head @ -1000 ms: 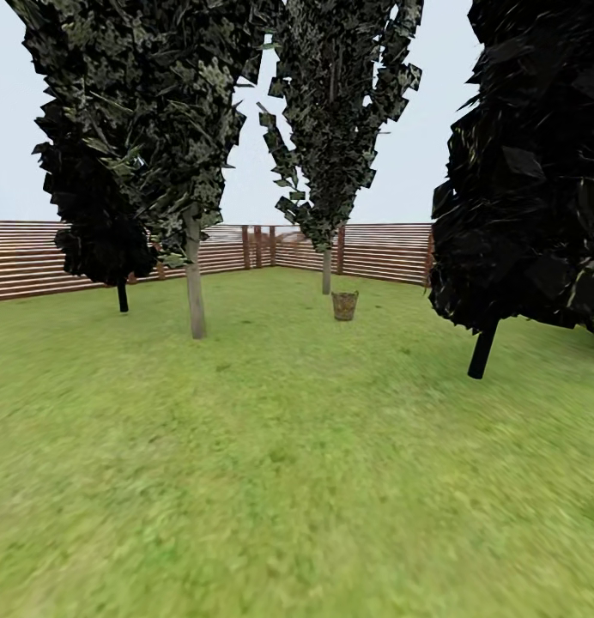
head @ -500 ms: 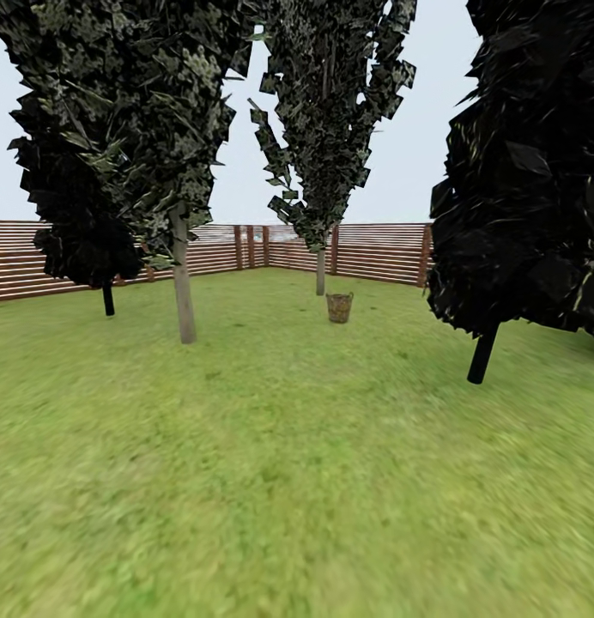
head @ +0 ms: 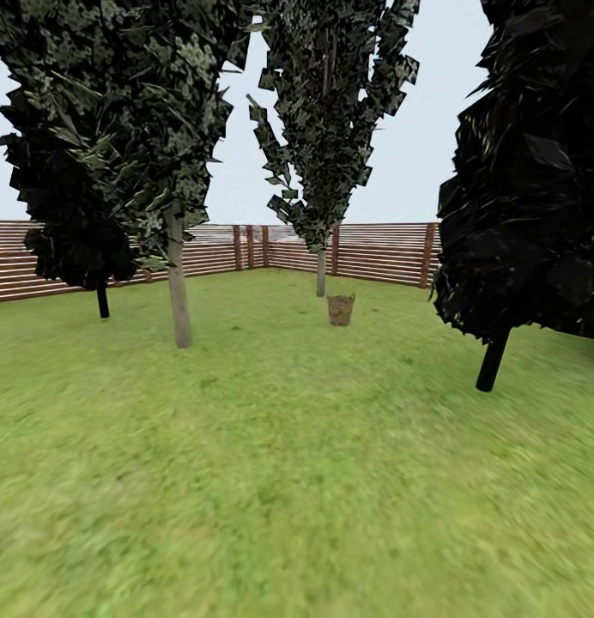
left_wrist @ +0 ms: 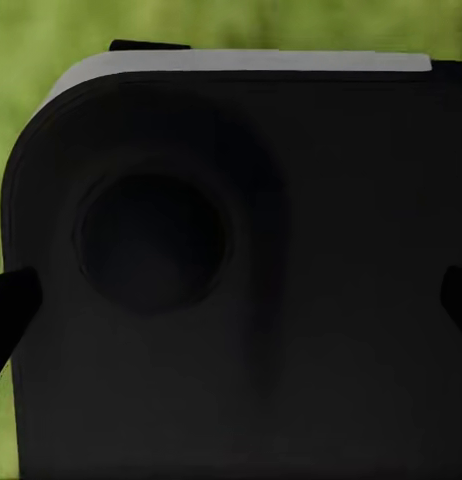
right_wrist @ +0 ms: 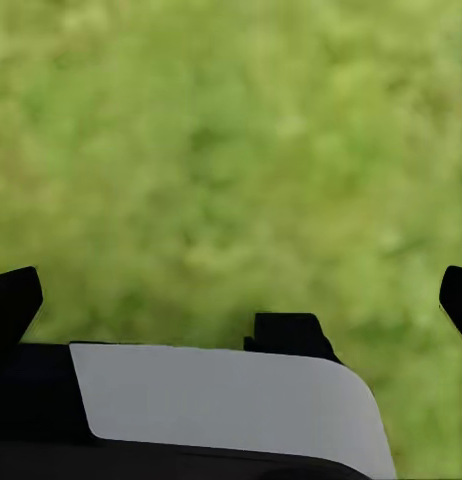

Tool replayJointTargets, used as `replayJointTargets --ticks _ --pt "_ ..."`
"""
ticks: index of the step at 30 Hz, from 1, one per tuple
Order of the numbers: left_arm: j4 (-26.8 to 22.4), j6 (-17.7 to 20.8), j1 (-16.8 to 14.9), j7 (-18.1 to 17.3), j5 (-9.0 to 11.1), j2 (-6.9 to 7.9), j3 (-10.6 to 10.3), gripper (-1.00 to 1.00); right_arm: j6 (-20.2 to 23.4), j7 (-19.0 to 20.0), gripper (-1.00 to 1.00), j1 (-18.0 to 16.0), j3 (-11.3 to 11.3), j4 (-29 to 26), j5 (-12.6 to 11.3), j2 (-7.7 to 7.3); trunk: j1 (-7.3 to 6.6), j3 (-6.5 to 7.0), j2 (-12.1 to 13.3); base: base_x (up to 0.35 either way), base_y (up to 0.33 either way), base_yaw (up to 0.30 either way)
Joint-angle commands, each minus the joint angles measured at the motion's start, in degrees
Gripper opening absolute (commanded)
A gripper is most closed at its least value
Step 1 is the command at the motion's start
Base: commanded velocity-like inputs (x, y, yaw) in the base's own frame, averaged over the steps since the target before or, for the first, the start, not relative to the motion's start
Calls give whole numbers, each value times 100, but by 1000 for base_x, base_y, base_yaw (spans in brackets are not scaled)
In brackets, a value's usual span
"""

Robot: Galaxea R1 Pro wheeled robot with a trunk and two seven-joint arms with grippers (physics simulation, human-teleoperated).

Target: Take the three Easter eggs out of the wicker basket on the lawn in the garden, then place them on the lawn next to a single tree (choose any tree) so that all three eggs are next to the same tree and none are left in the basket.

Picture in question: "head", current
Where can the wicker basket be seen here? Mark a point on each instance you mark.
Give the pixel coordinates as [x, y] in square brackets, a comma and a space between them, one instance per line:
[340, 309]

